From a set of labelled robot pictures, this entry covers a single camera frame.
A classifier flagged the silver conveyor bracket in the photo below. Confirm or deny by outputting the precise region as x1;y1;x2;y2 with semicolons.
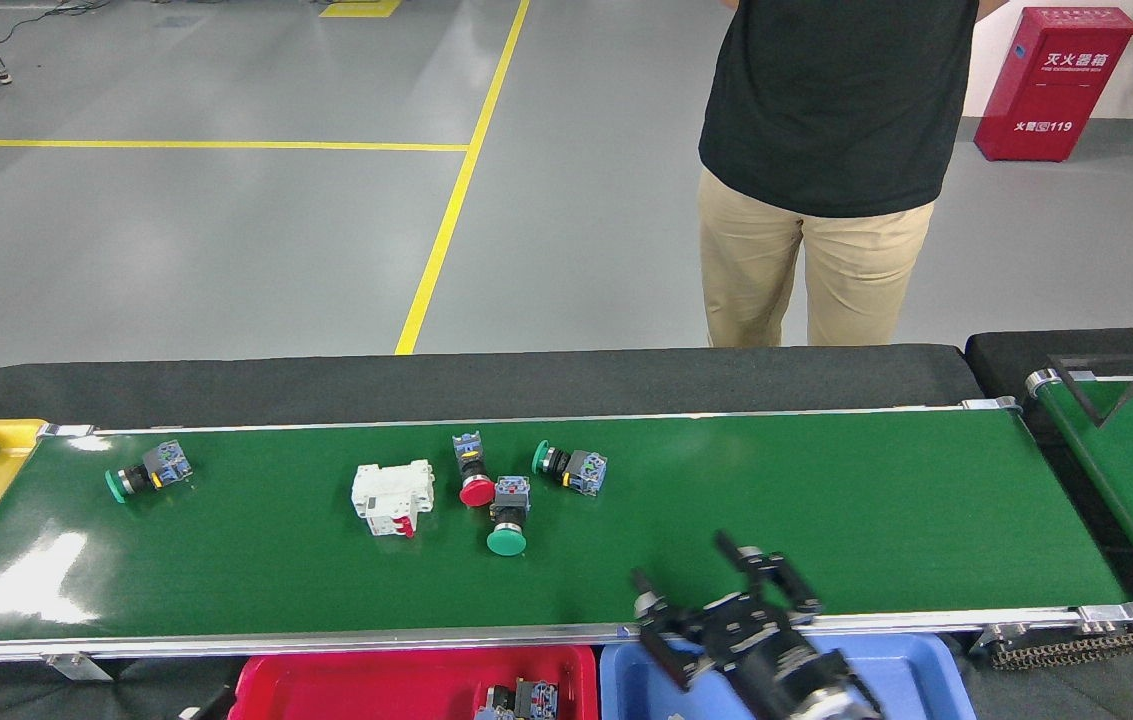
41;652;114;683

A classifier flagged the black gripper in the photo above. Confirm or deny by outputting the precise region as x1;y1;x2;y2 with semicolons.
631;530;832;719

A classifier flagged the red push button switch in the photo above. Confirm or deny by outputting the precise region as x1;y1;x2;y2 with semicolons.
474;678;559;720
452;432;497;508

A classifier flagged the white circuit breaker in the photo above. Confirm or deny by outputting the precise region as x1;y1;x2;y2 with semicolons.
351;459;435;539

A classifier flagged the black floor cable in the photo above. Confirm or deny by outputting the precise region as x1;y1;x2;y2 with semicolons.
0;0;117;46

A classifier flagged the person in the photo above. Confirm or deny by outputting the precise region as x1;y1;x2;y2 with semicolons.
698;0;1009;348

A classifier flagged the long green conveyor belt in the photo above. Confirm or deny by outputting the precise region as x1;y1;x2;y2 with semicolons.
0;397;1133;673

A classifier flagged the conveyor drive chain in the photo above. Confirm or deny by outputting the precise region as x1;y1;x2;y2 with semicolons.
971;622;1133;671

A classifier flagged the black guide frame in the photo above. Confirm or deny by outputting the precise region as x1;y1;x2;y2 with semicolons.
1046;352;1133;429

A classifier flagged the blue plastic tray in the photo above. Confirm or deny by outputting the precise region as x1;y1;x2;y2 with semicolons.
600;632;977;720

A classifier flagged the red plastic tray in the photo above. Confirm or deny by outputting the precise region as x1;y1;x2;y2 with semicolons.
229;645;599;720

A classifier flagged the red fire extinguisher cabinet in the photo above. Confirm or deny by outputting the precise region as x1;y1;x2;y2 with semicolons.
974;7;1133;163

